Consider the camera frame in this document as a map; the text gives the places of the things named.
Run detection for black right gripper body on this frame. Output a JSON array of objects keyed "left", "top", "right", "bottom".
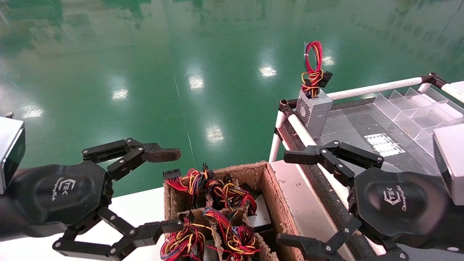
[{"left": 353, "top": 167, "right": 450, "bottom": 248}]

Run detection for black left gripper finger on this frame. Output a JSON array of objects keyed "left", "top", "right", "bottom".
[
  {"left": 53, "top": 207, "right": 185, "bottom": 261},
  {"left": 82, "top": 138, "right": 181, "bottom": 181}
]

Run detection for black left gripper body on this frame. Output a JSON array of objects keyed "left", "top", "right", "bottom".
[{"left": 7, "top": 161, "right": 111, "bottom": 237}]

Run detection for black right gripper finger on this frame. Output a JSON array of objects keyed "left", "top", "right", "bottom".
[
  {"left": 276, "top": 217, "right": 363, "bottom": 261},
  {"left": 284, "top": 140, "right": 384, "bottom": 187}
]

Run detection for silver power supply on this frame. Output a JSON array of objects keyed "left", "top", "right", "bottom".
[
  {"left": 214, "top": 181, "right": 273, "bottom": 233},
  {"left": 295, "top": 41, "right": 333, "bottom": 140}
]

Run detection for white perforated label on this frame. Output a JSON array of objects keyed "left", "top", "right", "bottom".
[{"left": 364, "top": 133, "right": 406, "bottom": 157}]

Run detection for black pipe joint connector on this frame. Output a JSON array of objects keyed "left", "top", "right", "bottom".
[
  {"left": 278, "top": 99, "right": 297, "bottom": 119},
  {"left": 420, "top": 72, "right": 448, "bottom": 90}
]

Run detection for brown cardboard divider box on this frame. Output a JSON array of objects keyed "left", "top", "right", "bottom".
[{"left": 163, "top": 161, "right": 306, "bottom": 261}]

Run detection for clear acrylic divider tray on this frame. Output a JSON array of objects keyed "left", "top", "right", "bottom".
[{"left": 373, "top": 87, "right": 464, "bottom": 157}]

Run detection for white pipe table frame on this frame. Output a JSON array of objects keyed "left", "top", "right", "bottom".
[{"left": 269, "top": 72, "right": 464, "bottom": 256}]

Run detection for power supply, black connector wires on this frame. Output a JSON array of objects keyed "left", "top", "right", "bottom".
[{"left": 162, "top": 169, "right": 207, "bottom": 203}]

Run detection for silver power supply, red wires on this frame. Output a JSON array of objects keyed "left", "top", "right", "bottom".
[{"left": 295, "top": 41, "right": 333, "bottom": 140}]

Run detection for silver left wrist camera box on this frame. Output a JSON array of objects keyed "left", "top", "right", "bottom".
[{"left": 0, "top": 112, "right": 26, "bottom": 195}]

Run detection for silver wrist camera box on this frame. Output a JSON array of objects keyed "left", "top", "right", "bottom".
[
  {"left": 0, "top": 112, "right": 26, "bottom": 195},
  {"left": 433, "top": 123, "right": 464, "bottom": 206}
]

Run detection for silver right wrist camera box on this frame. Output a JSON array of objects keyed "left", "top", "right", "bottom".
[{"left": 433, "top": 123, "right": 464, "bottom": 206}]

